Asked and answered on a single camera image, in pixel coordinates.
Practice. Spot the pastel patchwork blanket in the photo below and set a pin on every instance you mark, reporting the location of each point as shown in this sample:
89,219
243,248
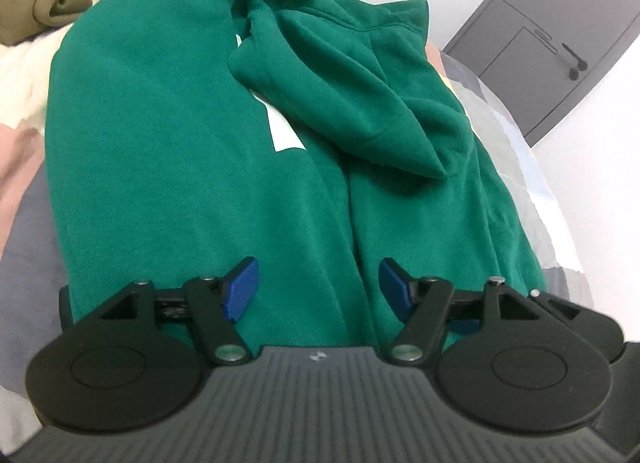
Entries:
25,223

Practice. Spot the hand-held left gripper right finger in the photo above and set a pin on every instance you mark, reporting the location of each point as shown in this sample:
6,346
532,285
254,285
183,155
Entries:
395,288

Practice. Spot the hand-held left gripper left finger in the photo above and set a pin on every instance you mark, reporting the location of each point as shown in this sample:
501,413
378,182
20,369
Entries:
242,288

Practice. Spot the cream cloth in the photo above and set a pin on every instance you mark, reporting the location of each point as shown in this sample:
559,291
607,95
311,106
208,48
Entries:
25,78

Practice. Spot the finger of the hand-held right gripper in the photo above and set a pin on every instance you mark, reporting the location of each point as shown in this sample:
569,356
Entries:
602,327

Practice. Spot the green hoodie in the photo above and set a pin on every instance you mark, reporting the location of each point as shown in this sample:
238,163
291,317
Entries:
175,168

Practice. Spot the grey door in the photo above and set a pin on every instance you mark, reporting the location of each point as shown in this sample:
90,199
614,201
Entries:
540,68

